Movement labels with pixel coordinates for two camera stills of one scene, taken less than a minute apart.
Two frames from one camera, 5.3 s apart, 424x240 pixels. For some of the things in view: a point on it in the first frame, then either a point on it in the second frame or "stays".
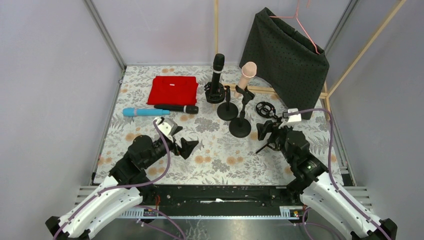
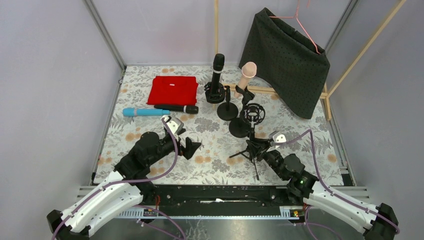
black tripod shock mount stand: (270, 131) → (253, 114)
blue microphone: (135, 112) stays
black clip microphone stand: (240, 127) stays
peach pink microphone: (249, 70) stays
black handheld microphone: (218, 62) stays
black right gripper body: (272, 135) → (261, 147)
